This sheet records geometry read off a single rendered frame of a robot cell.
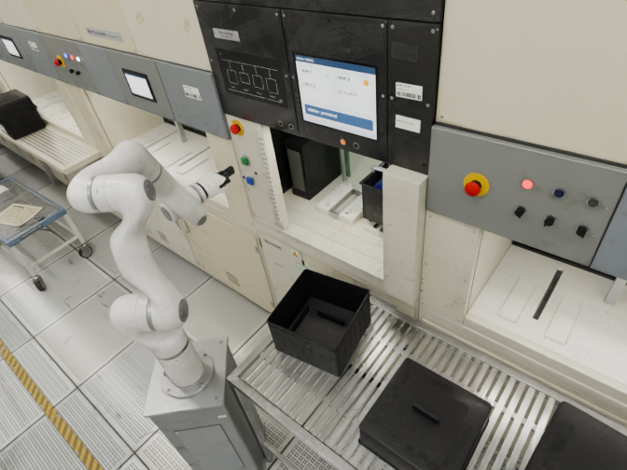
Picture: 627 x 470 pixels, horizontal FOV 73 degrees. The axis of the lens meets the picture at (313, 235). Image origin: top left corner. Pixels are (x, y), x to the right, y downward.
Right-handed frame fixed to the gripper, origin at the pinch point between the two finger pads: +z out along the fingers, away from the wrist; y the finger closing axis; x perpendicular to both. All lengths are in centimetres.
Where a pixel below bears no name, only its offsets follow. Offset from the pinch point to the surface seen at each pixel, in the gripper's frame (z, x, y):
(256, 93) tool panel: 9.0, 32.0, 16.0
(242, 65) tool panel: 9.0, 41.1, 11.9
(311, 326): -19, -43, 52
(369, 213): 29, -22, 48
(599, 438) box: -17, -19, 142
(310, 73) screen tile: 9, 43, 42
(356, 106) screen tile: 9, 36, 59
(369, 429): -42, -34, 94
